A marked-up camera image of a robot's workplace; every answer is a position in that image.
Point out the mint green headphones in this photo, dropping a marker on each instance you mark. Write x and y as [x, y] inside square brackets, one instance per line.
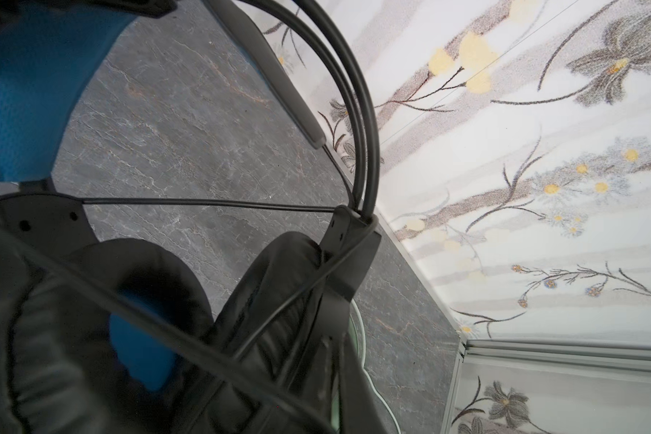
[356, 331]

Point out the black blue headphones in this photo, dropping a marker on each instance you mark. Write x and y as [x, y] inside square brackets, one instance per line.
[117, 336]

